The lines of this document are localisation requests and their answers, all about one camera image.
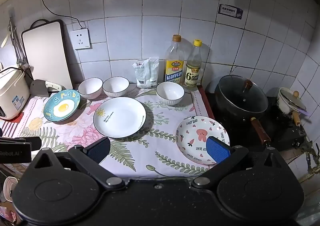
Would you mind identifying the white bowl with dark rim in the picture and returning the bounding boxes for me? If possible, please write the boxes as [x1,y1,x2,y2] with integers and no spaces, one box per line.
[78,78,103,99]
[103,77,130,98]
[156,82,185,105]

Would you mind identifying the small pot lid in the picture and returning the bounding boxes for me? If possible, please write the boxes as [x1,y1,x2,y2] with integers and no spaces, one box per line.
[279,88,306,112]

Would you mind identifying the glass pan lid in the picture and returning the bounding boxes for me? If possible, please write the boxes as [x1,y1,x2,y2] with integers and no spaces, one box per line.
[219,76,268,114]

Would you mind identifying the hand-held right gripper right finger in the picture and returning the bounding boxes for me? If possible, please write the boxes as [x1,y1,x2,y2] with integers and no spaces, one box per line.
[191,136,282,189]

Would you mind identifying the white wall socket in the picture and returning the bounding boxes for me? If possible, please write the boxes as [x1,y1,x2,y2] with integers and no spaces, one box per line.
[70,28,92,50]

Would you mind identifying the white enamel milk pot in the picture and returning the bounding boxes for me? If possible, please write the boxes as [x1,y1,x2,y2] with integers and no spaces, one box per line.
[277,87,307,127]

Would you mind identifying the black pan with wooden handle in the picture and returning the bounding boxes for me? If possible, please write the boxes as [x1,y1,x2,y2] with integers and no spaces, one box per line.
[215,75,272,147]

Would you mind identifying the cleaver with white handle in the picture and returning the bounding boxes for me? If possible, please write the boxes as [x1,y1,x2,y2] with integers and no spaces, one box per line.
[30,79,63,97]

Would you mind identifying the pink rabbit print plate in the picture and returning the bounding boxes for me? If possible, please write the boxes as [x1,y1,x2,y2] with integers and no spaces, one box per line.
[176,116,230,165]

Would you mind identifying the hanging metal ladle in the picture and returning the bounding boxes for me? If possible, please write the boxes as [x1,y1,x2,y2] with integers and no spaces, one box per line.
[9,17,28,65]

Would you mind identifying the white plate with sun print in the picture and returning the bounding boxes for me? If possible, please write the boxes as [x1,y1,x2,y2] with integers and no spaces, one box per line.
[93,97,147,139]

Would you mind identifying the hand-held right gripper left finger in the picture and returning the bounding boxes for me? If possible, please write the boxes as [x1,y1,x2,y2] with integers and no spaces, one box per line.
[30,137,125,190]

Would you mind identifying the metal gas valve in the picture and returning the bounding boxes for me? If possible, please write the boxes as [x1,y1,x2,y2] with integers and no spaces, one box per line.
[304,141,320,174]

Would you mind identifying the black gas stove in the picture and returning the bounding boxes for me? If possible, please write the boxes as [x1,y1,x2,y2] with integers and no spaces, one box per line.
[207,93,313,152]

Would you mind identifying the white seasoning packet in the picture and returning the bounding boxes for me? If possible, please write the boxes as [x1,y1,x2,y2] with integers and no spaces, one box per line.
[132,59,151,89]
[149,56,160,87]

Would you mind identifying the blue fried egg plate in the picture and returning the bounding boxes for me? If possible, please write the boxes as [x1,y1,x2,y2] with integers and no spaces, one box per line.
[43,89,81,122]

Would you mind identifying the dark wall sticker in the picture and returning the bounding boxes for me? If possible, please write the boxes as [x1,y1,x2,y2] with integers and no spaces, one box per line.
[219,4,244,21]

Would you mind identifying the large clear bottle orange cap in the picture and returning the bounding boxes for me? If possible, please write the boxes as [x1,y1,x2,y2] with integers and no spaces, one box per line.
[165,35,185,84]

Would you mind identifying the cream cutting board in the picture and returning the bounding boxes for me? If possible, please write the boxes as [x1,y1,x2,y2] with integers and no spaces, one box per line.
[21,19,73,90]

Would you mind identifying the white rice paddle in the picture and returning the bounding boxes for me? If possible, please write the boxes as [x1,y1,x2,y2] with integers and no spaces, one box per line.
[1,28,13,48]

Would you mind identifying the cream rice cooker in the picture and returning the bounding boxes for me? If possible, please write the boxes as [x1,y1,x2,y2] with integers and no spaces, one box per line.
[0,62,30,120]

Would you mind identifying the floral tablecloth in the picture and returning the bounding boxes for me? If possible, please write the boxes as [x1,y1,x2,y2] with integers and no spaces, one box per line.
[0,83,215,179]

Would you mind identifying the clear bottle yellow cap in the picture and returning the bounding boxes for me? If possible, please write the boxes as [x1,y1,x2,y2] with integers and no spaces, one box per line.
[184,39,203,89]

